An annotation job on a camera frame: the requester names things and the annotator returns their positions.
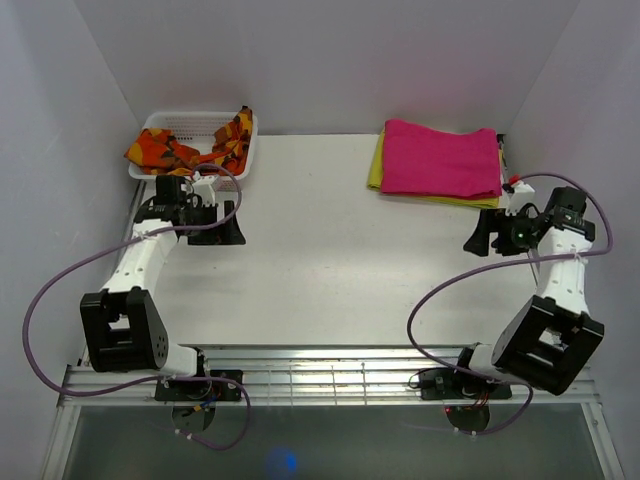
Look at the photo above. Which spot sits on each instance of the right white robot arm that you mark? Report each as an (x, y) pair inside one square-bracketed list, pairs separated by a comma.
[(552, 337)]

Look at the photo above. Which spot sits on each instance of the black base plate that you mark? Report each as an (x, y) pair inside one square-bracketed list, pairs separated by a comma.
[(447, 384), (200, 391)]

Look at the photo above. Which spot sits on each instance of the orange patterned trousers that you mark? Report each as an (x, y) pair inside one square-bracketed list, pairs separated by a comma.
[(200, 150)]

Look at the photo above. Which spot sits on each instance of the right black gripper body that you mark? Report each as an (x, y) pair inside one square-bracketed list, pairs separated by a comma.
[(514, 235)]

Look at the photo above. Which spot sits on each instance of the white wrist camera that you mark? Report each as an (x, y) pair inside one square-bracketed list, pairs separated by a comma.
[(519, 195), (204, 187)]

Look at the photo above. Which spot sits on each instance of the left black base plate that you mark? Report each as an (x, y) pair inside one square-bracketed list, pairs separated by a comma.
[(200, 391)]

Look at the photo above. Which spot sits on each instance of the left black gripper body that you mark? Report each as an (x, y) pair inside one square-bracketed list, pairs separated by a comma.
[(201, 215)]

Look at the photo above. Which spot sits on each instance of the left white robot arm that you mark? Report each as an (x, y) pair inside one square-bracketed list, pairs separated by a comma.
[(123, 328)]

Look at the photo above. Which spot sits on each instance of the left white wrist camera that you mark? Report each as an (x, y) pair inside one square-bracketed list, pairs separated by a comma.
[(204, 187)]

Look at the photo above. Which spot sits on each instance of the pink trousers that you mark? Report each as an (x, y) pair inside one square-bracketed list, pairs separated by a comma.
[(418, 160)]

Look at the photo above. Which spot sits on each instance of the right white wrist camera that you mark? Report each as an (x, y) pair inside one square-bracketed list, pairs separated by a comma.
[(519, 195)]

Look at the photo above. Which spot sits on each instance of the white plastic basket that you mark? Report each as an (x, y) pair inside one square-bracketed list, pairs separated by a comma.
[(200, 125)]

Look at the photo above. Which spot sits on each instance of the aluminium frame rail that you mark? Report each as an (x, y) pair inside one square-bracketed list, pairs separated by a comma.
[(345, 413)]

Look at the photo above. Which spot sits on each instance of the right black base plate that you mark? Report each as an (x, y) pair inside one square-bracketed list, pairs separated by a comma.
[(447, 384)]

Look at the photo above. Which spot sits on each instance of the folded yellow trousers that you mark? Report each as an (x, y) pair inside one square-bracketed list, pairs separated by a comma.
[(375, 177)]

